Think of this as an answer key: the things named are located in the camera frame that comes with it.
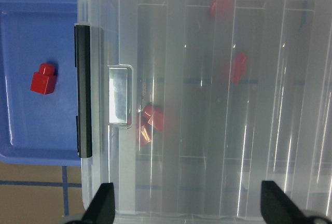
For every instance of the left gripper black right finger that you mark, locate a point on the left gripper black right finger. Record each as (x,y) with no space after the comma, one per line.
(277,207)

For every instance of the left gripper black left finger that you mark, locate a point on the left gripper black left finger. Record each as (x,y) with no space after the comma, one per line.
(102,207)

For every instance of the clear plastic storage box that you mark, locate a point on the clear plastic storage box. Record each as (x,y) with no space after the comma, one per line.
(220,140)

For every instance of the red block box middle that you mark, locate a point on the red block box middle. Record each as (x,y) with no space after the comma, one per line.
(238,67)

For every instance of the red block box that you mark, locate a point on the red block box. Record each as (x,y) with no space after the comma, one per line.
(221,8)
(238,67)

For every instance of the red block box top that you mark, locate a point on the red block box top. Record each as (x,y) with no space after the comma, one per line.
(221,8)

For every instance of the blue plastic tray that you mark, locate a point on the blue plastic tray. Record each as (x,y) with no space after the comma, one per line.
(35,128)

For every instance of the red block near latch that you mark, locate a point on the red block near latch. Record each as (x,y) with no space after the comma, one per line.
(154,116)

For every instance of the red block on tray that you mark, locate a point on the red block on tray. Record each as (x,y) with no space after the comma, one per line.
(44,80)

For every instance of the black box latch handle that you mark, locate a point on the black box latch handle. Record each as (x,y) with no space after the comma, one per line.
(82,64)

